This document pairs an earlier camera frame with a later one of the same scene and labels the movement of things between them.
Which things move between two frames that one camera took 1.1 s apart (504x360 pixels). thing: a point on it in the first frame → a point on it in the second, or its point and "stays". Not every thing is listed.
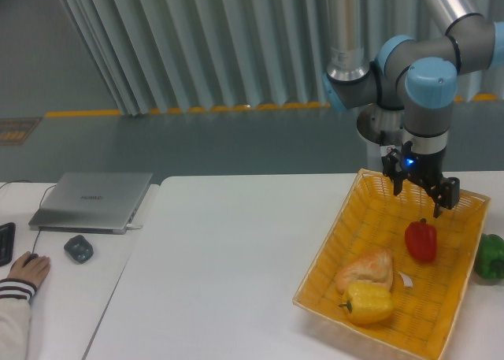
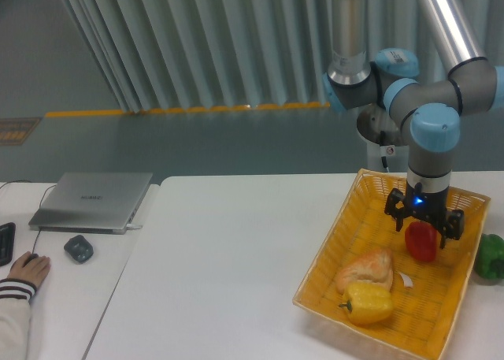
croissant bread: [379, 268] stays
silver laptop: [93, 202] stays
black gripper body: [424, 168] → [430, 206]
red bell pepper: [421, 240] stays
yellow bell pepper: [368, 302] stays
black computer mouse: [31, 256] stays
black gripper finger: [445, 193] → [452, 226]
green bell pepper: [489, 261] stays
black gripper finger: [389, 162] → [395, 195]
